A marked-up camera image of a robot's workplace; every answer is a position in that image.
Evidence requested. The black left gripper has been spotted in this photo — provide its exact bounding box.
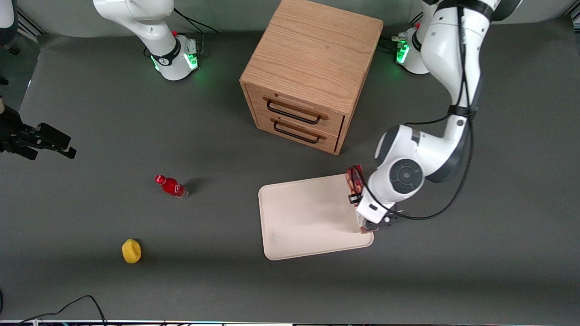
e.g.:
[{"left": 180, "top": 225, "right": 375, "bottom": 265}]
[{"left": 348, "top": 193, "right": 408, "bottom": 232}]

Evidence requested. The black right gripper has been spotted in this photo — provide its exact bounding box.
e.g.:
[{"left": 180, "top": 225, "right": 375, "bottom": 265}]
[{"left": 0, "top": 106, "right": 77, "bottom": 161}]

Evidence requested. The red tartan cookie box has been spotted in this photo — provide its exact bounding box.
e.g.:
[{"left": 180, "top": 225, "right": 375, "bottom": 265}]
[{"left": 346, "top": 164, "right": 373, "bottom": 234}]

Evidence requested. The cream plastic tray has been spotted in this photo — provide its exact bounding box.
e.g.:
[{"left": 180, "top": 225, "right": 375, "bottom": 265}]
[{"left": 258, "top": 174, "right": 375, "bottom": 261}]

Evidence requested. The wooden drawer front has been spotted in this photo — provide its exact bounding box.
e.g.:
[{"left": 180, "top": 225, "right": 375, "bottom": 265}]
[
  {"left": 254, "top": 112, "right": 339, "bottom": 153},
  {"left": 246, "top": 84, "right": 346, "bottom": 137}
]

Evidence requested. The red soda bottle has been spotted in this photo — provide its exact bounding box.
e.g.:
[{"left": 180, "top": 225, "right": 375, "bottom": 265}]
[{"left": 155, "top": 175, "right": 189, "bottom": 199}]

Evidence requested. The wooden drawer cabinet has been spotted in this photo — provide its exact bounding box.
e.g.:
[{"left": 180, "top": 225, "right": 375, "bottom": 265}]
[{"left": 239, "top": 0, "right": 384, "bottom": 156}]

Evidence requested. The black drawer handle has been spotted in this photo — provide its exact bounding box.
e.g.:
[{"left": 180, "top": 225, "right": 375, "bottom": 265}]
[
  {"left": 273, "top": 119, "right": 320, "bottom": 144},
  {"left": 266, "top": 100, "right": 321, "bottom": 125}
]

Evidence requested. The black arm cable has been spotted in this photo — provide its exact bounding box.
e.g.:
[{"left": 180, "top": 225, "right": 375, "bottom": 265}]
[{"left": 358, "top": 0, "right": 475, "bottom": 221}]

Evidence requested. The black base cable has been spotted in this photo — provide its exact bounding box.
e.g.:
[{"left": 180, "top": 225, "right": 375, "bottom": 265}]
[
  {"left": 174, "top": 7, "right": 218, "bottom": 57},
  {"left": 380, "top": 13, "right": 425, "bottom": 51}
]

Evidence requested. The black table cable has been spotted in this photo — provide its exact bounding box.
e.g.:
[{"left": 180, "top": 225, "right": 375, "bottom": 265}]
[{"left": 18, "top": 295, "right": 107, "bottom": 326}]

